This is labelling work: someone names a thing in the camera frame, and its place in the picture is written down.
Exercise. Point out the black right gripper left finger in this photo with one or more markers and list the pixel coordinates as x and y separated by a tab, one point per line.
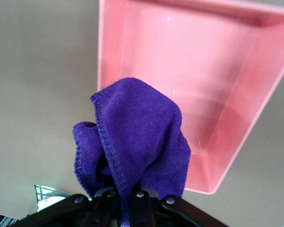
68	212

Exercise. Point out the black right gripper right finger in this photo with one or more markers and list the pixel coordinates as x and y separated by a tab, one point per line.
170	212

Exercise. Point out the purple microfiber cloth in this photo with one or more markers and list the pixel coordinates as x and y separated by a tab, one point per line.
137	132

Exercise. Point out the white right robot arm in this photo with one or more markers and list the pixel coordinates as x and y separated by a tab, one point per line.
50	203

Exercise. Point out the pink plastic bin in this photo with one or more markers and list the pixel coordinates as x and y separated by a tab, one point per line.
203	71

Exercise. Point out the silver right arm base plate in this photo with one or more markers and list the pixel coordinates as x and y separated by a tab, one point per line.
41	191

